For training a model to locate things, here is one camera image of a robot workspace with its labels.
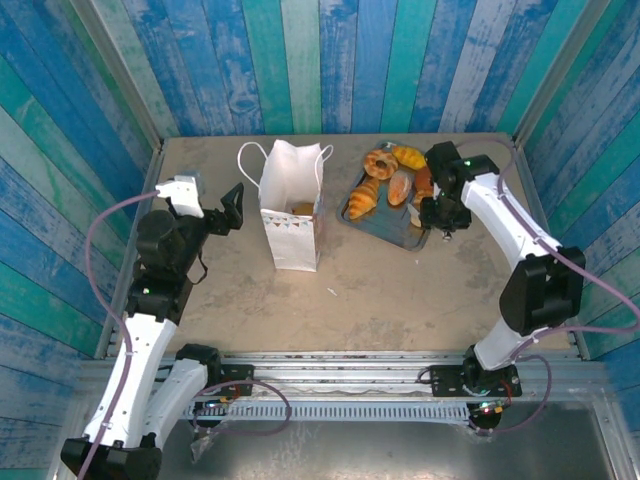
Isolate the white cartoon print paper bag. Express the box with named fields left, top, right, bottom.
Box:
left=237, top=138, right=335, bottom=274

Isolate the fake ring doughnut bread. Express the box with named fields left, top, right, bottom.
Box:
left=363, top=148, right=400, bottom=182

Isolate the yellow fake bread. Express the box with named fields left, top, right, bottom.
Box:
left=391, top=144, right=428, bottom=172

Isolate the grey metal base sheet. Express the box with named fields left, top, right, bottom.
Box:
left=47, top=359, right=631, bottom=480

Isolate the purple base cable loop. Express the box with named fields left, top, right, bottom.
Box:
left=467, top=353, right=554, bottom=437
left=191, top=378, right=294, bottom=437

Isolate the brown oval fake bread roll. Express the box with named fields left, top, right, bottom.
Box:
left=386, top=169, right=414, bottom=208

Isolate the dark blue metal tray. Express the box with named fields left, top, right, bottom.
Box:
left=338, top=141, right=432, bottom=253

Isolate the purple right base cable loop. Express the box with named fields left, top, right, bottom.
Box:
left=467, top=353, right=554, bottom=437

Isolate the dark orange fake bread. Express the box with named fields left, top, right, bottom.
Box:
left=412, top=166, right=435, bottom=205

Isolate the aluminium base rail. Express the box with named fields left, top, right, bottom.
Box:
left=149, top=349, right=576, bottom=401

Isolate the white slotted cable duct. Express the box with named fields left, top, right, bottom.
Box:
left=182, top=401, right=474, bottom=424

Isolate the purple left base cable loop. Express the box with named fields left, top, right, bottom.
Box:
left=191, top=378, right=294, bottom=437

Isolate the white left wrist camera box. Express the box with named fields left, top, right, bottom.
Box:
left=154, top=171, right=207, bottom=220

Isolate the aluminium corner post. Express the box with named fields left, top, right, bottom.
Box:
left=513, top=0, right=614, bottom=146
left=69, top=0, right=165, bottom=151

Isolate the orange fake croissant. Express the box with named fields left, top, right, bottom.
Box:
left=347, top=177, right=383, bottom=222

